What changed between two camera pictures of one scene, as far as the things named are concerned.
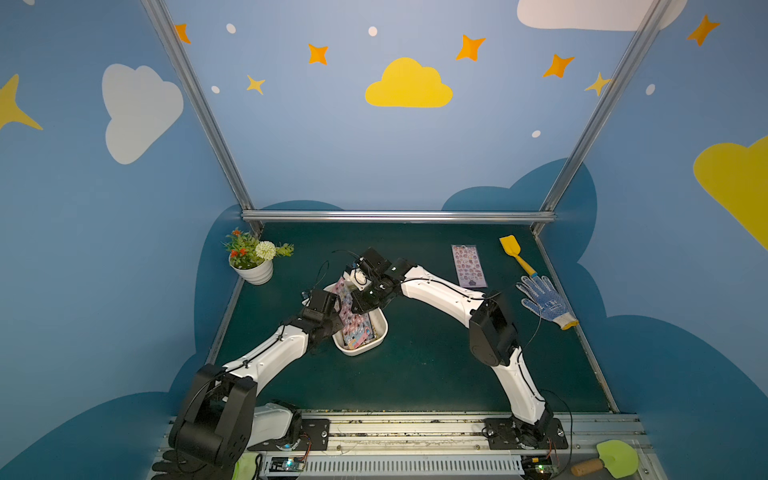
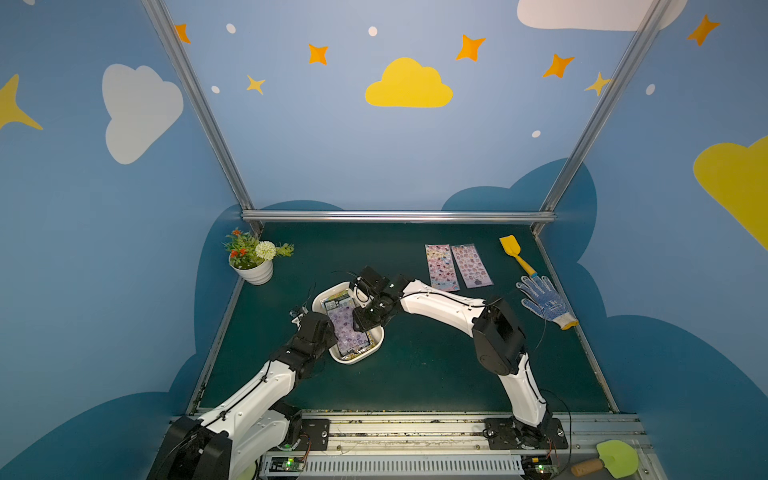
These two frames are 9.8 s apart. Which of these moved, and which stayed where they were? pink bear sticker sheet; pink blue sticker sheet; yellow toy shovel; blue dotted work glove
Moved: pink blue sticker sheet
Stayed: pink bear sticker sheet; blue dotted work glove; yellow toy shovel
